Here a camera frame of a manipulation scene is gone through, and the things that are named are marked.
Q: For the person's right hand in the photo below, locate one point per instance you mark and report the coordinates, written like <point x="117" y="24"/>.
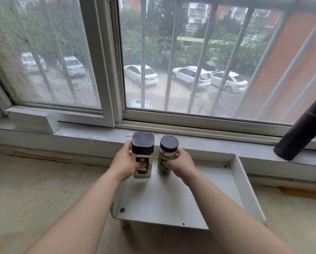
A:
<point x="183" y="165"/>

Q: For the person's left hand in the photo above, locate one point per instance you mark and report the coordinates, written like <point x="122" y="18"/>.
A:
<point x="122" y="163"/>

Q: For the person's left thumb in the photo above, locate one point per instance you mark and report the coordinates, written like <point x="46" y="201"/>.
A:
<point x="141" y="165"/>

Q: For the person's right thumb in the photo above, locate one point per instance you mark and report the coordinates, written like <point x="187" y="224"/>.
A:
<point x="168" y="164"/>

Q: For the round jar with green label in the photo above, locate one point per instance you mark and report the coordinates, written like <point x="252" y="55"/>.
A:
<point x="168" y="150"/>

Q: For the square jar with black lid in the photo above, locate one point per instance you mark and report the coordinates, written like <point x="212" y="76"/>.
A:
<point x="143" y="145"/>

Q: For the person's left forearm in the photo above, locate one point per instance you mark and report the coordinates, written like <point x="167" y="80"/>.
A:
<point x="78" y="219"/>

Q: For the person's right forearm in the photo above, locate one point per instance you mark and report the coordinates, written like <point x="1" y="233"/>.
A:
<point x="226" y="216"/>

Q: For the small white table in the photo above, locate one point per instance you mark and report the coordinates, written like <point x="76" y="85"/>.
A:
<point x="171" y="198"/>

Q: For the white parked car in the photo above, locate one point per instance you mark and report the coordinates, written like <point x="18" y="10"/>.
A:
<point x="30" y="62"/>
<point x="135" y="103"/>
<point x="73" y="66"/>

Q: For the white suv car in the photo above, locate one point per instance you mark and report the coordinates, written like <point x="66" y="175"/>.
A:
<point x="187" y="75"/>

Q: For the white sedan car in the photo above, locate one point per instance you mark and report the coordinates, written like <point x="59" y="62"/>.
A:
<point x="136" y="72"/>
<point x="232" y="80"/>

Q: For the row of grey window bars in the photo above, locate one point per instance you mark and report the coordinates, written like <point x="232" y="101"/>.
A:
<point x="200" y="63"/>

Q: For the white block on sill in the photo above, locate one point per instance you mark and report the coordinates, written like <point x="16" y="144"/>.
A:
<point x="30" y="119"/>

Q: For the black insulated bottle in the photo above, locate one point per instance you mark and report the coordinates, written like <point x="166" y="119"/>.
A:
<point x="299" y="132"/>

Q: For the white apartment building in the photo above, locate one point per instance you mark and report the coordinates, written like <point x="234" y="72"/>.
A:
<point x="196" y="17"/>

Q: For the red brick building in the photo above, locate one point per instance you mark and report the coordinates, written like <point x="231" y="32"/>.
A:
<point x="282" y="63"/>

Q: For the grey window insect screen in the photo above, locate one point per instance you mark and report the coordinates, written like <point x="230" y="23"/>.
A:
<point x="41" y="50"/>

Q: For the white window frame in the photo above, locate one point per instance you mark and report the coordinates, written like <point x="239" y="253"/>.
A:
<point x="107" y="76"/>

